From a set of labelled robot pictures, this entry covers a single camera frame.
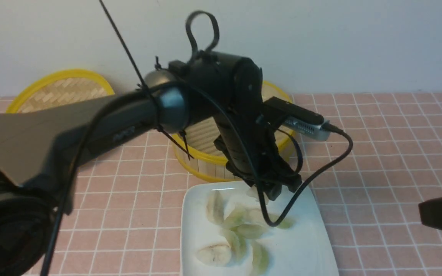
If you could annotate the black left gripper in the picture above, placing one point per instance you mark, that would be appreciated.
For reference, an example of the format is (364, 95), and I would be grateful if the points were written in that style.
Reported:
(252, 153)

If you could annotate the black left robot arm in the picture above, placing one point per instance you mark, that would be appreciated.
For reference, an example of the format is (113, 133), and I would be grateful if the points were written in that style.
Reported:
(40, 152)

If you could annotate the green dumpling plate right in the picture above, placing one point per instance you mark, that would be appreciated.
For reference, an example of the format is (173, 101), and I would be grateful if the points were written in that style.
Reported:
(285, 224)

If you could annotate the green dumpling plate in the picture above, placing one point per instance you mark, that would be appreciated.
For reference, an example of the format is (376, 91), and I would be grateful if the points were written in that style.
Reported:
(236, 218)
(237, 244)
(285, 224)
(260, 259)
(251, 231)

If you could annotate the pale dumpling plate centre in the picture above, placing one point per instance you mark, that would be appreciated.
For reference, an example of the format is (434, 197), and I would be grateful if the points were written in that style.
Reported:
(255, 216)

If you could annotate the green dumpling plate middle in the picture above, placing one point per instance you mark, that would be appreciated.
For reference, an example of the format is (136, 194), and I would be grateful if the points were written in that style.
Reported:
(251, 231)

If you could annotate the green dumpling plate centre left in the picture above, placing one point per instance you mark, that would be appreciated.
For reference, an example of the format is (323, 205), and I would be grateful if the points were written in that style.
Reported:
(236, 218)

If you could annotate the white square plate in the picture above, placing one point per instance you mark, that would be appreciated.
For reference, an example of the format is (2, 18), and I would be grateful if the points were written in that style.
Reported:
(304, 249)

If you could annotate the green dumpling plate lower centre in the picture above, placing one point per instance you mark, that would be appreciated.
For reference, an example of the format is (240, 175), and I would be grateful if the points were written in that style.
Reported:
(237, 244)

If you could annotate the green dumpling plate bottom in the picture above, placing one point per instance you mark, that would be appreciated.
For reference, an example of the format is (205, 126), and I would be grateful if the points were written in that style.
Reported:
(260, 259)

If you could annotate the white dumpling plate bottom left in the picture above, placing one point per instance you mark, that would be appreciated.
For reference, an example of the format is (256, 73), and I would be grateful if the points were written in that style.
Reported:
(219, 254)

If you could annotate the bamboo steamer basket yellow rim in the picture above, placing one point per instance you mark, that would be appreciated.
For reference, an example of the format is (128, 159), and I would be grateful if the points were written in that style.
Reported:
(213, 168)

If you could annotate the woven bamboo steamer lid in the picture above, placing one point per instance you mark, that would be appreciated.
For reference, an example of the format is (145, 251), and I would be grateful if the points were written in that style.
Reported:
(61, 88)

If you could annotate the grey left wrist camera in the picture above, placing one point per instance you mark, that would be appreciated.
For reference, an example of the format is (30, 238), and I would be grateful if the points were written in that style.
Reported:
(301, 119)

